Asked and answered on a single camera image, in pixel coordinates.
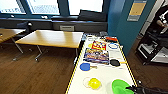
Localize green bowl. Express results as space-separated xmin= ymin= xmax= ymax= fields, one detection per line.
xmin=111 ymin=78 xmax=134 ymax=94

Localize colourful snack packets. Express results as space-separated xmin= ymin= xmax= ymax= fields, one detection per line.
xmin=83 ymin=47 xmax=111 ymax=65

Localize bright window pane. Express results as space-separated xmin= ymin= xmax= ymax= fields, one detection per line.
xmin=26 ymin=0 xmax=61 ymax=15
xmin=67 ymin=0 xmax=104 ymax=16
xmin=0 ymin=0 xmax=24 ymax=14

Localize blue round paddle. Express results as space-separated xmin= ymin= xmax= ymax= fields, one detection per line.
xmin=79 ymin=62 xmax=98 ymax=72

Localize blue white box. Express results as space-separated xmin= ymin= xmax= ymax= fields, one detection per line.
xmin=82 ymin=32 xmax=98 ymax=42

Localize white plate blue rim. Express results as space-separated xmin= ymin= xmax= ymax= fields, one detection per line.
xmin=107 ymin=42 xmax=120 ymax=51

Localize red flat box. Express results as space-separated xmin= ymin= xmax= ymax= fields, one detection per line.
xmin=104 ymin=36 xmax=118 ymax=43

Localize white vent panel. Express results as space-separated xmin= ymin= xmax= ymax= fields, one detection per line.
xmin=59 ymin=24 xmax=75 ymax=32

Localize black cushion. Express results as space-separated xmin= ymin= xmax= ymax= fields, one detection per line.
xmin=78 ymin=9 xmax=108 ymax=23

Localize white yellow air hockey table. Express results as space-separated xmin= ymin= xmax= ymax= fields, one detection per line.
xmin=64 ymin=33 xmax=139 ymax=94

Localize yellow wall poster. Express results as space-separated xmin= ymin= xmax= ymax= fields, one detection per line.
xmin=127 ymin=0 xmax=148 ymax=22

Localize yellow bowl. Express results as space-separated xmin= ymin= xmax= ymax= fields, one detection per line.
xmin=82 ymin=76 xmax=102 ymax=90

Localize dark grey box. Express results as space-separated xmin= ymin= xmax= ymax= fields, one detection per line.
xmin=98 ymin=30 xmax=109 ymax=37

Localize person in black shirt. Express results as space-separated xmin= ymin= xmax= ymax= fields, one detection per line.
xmin=154 ymin=4 xmax=168 ymax=34

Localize yellow red game box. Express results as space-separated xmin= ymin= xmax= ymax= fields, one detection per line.
xmin=90 ymin=40 xmax=108 ymax=52

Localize dark window bench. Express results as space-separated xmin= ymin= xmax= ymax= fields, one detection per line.
xmin=0 ymin=16 xmax=109 ymax=33

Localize large wooden table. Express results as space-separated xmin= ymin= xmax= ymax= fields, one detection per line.
xmin=14 ymin=29 xmax=85 ymax=63

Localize wooden table with clutter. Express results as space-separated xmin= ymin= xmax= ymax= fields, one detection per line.
xmin=0 ymin=28 xmax=26 ymax=54

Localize black office chair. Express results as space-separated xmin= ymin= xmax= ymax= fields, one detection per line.
xmin=16 ymin=20 xmax=34 ymax=34

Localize black wheeled cart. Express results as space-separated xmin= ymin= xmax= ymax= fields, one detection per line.
xmin=136 ymin=29 xmax=168 ymax=66

